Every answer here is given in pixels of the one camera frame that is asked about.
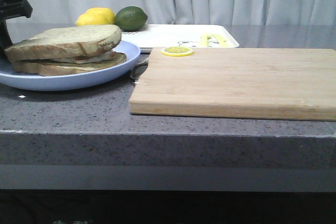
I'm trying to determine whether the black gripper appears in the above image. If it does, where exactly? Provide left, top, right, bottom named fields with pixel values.
left=0, top=0, right=33, bottom=58

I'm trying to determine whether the light blue round plate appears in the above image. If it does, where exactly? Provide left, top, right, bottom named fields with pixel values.
left=1, top=41, right=141, bottom=91

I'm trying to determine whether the toast bread slice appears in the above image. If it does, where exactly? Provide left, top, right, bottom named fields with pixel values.
left=5, top=25, right=122, bottom=62
left=12, top=52, right=127, bottom=76

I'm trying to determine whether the white bear tray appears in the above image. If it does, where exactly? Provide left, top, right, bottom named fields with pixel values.
left=122, top=24, right=239, bottom=53

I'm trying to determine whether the front yellow lemon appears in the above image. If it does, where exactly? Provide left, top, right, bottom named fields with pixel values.
left=75, top=13, right=110, bottom=26

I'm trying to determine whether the yellow lemon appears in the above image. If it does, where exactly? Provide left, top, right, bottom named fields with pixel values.
left=85, top=7, right=115, bottom=24
left=75, top=13, right=110, bottom=26

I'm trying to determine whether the rear yellow lemon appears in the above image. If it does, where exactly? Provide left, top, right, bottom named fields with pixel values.
left=85, top=7, right=115, bottom=24

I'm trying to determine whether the green lime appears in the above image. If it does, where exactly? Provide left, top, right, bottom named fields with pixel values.
left=114, top=6, right=148, bottom=31

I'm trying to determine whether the metal knife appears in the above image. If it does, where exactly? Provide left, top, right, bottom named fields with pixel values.
left=130, top=60, right=149, bottom=84

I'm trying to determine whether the lemon slice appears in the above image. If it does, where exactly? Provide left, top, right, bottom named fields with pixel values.
left=161, top=46, right=194, bottom=57

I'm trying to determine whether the yellow plastic fork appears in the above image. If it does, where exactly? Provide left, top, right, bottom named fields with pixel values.
left=198, top=34, right=212, bottom=48

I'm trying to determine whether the yellow plastic knife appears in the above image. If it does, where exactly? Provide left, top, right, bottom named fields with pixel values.
left=212, top=34, right=229, bottom=48

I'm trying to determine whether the wooden cutting board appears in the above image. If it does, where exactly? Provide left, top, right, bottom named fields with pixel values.
left=129, top=48, right=335, bottom=121

